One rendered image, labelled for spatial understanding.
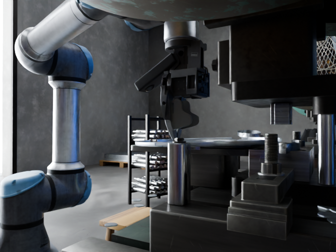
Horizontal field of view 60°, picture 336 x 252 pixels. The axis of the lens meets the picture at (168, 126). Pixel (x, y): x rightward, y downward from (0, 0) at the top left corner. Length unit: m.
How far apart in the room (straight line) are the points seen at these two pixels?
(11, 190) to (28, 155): 4.81
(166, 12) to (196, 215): 0.24
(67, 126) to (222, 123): 6.73
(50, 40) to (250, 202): 0.63
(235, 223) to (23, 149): 5.42
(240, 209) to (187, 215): 0.08
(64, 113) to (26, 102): 4.74
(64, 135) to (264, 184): 0.74
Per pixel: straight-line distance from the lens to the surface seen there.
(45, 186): 0.95
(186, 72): 0.59
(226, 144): 0.46
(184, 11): 0.29
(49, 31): 0.78
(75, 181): 0.98
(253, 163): 0.50
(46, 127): 5.93
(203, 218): 0.38
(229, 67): 0.54
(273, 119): 0.55
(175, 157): 0.42
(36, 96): 5.82
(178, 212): 0.40
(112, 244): 0.47
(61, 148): 0.98
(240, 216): 0.33
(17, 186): 0.92
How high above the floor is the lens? 0.82
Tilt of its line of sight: level
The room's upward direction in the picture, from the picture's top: straight up
